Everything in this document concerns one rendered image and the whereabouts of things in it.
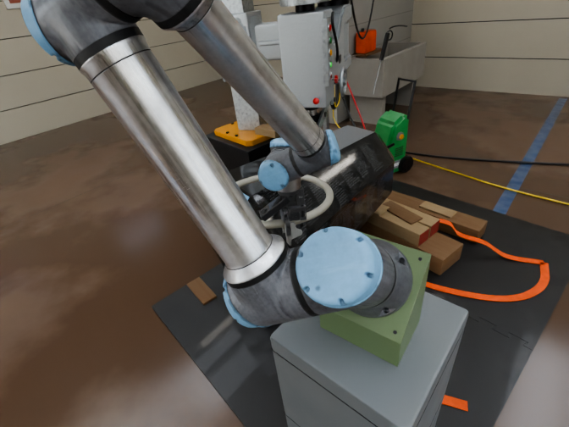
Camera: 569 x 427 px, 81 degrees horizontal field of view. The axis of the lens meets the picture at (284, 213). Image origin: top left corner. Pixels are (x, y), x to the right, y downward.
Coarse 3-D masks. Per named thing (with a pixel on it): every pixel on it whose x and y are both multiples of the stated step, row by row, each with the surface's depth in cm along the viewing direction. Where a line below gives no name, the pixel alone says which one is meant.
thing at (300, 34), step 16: (288, 16) 149; (304, 16) 147; (320, 16) 145; (288, 32) 153; (304, 32) 151; (320, 32) 149; (288, 48) 157; (304, 48) 154; (320, 48) 152; (288, 64) 161; (304, 64) 158; (320, 64) 156; (288, 80) 165; (304, 80) 163; (320, 80) 160; (304, 96) 167; (320, 96) 164
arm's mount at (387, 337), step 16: (384, 240) 83; (416, 256) 79; (416, 272) 78; (416, 288) 77; (416, 304) 78; (320, 320) 91; (336, 320) 86; (352, 320) 82; (368, 320) 80; (384, 320) 79; (400, 320) 77; (416, 320) 85; (352, 336) 85; (368, 336) 81; (384, 336) 78; (400, 336) 76; (384, 352) 81; (400, 352) 78
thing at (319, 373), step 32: (448, 320) 90; (288, 352) 88; (320, 352) 86; (352, 352) 85; (416, 352) 83; (448, 352) 83; (288, 384) 99; (320, 384) 85; (352, 384) 78; (384, 384) 77; (416, 384) 77; (288, 416) 114; (320, 416) 95; (352, 416) 81; (384, 416) 72; (416, 416) 71
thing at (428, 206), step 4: (424, 204) 262; (428, 204) 261; (432, 204) 261; (436, 204) 260; (424, 208) 259; (428, 208) 257; (432, 208) 256; (436, 208) 256; (440, 208) 255; (444, 208) 255; (448, 208) 254; (436, 212) 252; (440, 212) 251; (444, 212) 251; (448, 212) 250; (452, 212) 250; (448, 216) 246; (452, 216) 248
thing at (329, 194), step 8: (256, 176) 156; (304, 176) 152; (312, 176) 150; (240, 184) 152; (320, 184) 144; (328, 192) 135; (328, 200) 128; (320, 208) 123; (312, 216) 120; (264, 224) 117; (272, 224) 117; (280, 224) 117; (296, 224) 118
